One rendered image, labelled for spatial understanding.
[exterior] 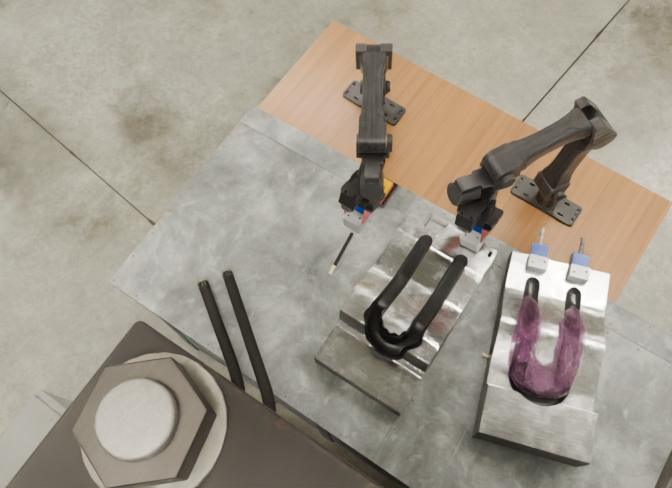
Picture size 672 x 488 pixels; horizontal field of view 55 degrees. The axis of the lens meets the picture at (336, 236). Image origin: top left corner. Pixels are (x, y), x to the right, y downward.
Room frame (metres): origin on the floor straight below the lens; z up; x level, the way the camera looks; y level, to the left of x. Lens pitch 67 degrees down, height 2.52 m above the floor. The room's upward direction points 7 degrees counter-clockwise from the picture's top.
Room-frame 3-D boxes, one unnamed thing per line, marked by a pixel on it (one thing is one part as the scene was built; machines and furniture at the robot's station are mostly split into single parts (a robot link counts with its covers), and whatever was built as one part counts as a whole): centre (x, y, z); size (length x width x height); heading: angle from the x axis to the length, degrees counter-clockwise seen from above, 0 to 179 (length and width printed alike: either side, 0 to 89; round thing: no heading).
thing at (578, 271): (0.56, -0.64, 0.86); 0.13 x 0.05 x 0.05; 157
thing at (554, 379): (0.33, -0.49, 0.90); 0.26 x 0.18 x 0.08; 157
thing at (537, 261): (0.60, -0.54, 0.86); 0.13 x 0.05 x 0.05; 157
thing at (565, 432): (0.32, -0.49, 0.86); 0.50 x 0.26 x 0.11; 157
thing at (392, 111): (1.17, -0.17, 0.84); 0.20 x 0.07 x 0.08; 48
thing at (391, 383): (0.49, -0.16, 0.87); 0.50 x 0.26 x 0.14; 140
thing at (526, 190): (0.76, -0.61, 0.84); 0.20 x 0.07 x 0.08; 48
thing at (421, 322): (0.49, -0.18, 0.92); 0.35 x 0.16 x 0.09; 140
